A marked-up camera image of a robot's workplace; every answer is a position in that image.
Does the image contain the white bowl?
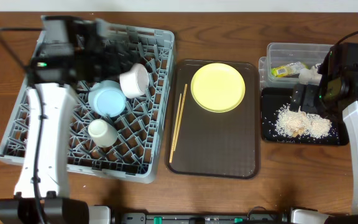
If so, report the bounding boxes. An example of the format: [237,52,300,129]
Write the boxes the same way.
[119,63,149,99]

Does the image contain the light blue bowl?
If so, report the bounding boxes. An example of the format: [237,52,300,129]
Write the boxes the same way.
[88,80,127,117]

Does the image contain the grey plastic dishwasher rack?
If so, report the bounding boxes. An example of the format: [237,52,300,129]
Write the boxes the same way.
[0,23,176,184]

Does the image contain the white tissue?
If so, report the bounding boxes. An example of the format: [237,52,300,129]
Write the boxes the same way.
[298,63,322,85]

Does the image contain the dark brown serving tray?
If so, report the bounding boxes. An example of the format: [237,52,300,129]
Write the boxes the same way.
[165,59,261,180]

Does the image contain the wooden chopstick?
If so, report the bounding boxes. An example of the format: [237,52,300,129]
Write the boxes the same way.
[169,93,182,163]
[173,84,188,152]

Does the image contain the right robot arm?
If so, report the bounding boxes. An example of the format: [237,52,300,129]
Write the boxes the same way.
[290,42,358,223]

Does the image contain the rice food waste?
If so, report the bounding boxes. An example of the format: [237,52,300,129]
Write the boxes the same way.
[263,103,333,139]

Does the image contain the green snack wrapper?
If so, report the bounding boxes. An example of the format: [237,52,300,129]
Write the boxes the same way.
[271,62,308,78]

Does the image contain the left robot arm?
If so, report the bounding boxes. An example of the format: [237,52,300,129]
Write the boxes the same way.
[0,16,136,223]

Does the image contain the clear plastic bin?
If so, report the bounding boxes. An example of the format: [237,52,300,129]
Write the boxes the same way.
[259,42,331,90]

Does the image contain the cream white cup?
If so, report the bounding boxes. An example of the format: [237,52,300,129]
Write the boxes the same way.
[88,119,118,147]

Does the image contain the black waste tray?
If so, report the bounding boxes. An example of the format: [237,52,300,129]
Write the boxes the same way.
[260,87,349,146]

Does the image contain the yellow round plate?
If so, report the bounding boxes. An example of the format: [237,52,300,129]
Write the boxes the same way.
[190,63,246,113]

